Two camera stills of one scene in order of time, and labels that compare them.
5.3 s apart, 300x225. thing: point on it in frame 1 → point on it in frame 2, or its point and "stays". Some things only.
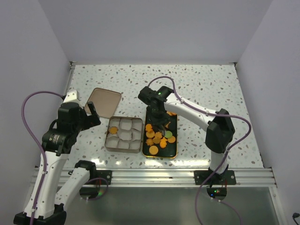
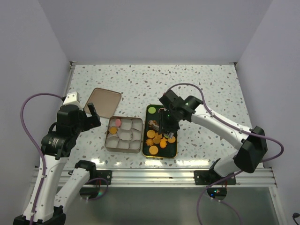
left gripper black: [92, 120] stays
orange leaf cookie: [113, 130] stays
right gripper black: [163, 120] → [164, 126]
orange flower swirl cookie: [149, 141] stays
